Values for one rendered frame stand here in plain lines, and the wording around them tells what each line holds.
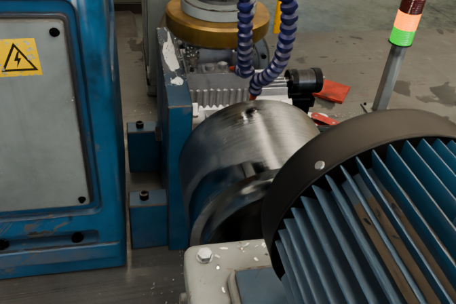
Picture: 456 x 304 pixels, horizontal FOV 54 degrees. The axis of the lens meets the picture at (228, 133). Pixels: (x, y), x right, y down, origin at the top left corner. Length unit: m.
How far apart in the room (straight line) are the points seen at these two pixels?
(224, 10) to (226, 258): 0.41
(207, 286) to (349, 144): 0.21
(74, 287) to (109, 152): 0.30
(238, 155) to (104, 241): 0.35
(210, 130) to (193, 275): 0.27
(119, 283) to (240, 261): 0.46
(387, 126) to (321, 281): 0.11
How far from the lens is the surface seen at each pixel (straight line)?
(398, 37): 1.32
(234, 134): 0.64
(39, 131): 0.69
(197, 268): 0.46
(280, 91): 0.87
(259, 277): 0.44
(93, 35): 0.61
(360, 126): 0.32
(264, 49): 1.05
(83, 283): 0.91
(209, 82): 0.80
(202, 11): 0.74
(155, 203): 0.86
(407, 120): 0.33
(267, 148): 0.60
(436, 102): 1.60
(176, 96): 0.73
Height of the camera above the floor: 1.53
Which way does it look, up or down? 36 degrees down
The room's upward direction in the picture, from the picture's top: 5 degrees clockwise
